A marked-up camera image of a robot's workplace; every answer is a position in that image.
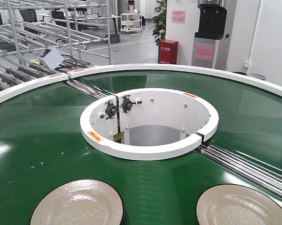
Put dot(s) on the left black bearing block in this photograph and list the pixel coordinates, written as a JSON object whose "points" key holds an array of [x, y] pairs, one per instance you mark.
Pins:
{"points": [[111, 110]]}

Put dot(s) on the black water dispenser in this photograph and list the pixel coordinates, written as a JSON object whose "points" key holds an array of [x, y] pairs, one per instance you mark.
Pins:
{"points": [[210, 32]]}

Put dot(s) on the black bearing block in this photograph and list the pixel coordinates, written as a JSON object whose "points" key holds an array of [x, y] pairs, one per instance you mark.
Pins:
{"points": [[111, 110], [126, 104]]}

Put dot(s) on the steel rollers right gap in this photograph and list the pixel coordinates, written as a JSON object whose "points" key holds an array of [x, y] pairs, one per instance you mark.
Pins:
{"points": [[267, 179]]}

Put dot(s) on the red fire extinguisher box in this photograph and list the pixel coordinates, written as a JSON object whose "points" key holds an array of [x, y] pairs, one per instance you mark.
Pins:
{"points": [[168, 50]]}

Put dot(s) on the green potted plant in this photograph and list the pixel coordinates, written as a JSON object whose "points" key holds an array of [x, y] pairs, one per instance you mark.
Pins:
{"points": [[159, 20]]}

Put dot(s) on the white rim segment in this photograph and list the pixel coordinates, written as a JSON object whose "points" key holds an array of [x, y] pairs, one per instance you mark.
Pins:
{"points": [[268, 86], [30, 85]]}

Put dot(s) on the white cart shelf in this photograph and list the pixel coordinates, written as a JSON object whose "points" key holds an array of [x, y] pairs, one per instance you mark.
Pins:
{"points": [[130, 22]]}

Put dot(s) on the green circular conveyor belt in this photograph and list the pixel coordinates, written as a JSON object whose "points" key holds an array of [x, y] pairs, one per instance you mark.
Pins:
{"points": [[41, 147]]}

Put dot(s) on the metal roller rack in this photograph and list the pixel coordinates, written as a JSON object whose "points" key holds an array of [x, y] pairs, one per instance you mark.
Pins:
{"points": [[35, 37]]}

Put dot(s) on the cream plate black rim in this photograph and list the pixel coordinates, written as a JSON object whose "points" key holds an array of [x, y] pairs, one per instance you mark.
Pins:
{"points": [[229, 204], [80, 202]]}

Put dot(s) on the pink wall notice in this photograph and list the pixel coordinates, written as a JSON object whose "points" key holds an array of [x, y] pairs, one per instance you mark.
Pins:
{"points": [[178, 16]]}

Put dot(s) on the white inner ring guard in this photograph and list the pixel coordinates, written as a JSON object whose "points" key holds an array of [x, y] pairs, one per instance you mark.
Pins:
{"points": [[162, 124]]}

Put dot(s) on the white outer rim left segment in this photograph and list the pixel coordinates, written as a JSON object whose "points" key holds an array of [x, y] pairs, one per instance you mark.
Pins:
{"points": [[30, 85]]}

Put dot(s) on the white control box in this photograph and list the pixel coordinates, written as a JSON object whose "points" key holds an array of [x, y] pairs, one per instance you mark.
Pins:
{"points": [[51, 57]]}

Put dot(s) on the white outer rim right segment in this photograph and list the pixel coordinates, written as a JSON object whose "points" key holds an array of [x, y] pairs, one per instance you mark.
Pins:
{"points": [[268, 86]]}

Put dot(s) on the right black bearing block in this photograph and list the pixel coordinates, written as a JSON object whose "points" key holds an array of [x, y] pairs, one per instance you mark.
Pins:
{"points": [[126, 104]]}

